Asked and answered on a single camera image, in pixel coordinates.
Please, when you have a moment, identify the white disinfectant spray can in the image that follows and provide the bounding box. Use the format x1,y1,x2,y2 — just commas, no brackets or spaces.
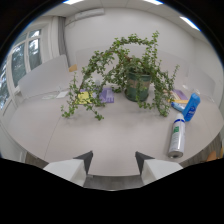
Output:
167,112,187,159

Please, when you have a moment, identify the small blue tube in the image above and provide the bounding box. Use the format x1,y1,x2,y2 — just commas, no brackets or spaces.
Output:
170,101,185,113

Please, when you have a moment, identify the yellow paper pad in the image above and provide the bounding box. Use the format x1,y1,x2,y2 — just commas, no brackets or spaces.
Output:
76,91,93,106

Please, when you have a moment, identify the blue plastic bottle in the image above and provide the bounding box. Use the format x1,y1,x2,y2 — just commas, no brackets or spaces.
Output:
182,92,202,123

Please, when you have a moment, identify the purple flat book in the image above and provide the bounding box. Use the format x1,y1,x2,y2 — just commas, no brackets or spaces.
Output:
171,88,190,102

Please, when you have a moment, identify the purple box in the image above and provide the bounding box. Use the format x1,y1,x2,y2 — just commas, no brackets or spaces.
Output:
98,87,115,104

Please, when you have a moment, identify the dark green plant pot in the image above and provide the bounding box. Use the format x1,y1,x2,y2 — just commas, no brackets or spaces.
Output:
124,71,153,103

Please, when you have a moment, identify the white desk partition panel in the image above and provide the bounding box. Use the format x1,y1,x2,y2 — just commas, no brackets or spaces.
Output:
17,54,72,100

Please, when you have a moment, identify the trailing green plant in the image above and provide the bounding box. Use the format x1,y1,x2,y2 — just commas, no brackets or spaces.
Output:
60,31,180,122

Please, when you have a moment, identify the window with white frame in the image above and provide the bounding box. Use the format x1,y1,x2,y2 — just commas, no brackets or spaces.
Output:
0,28,44,111

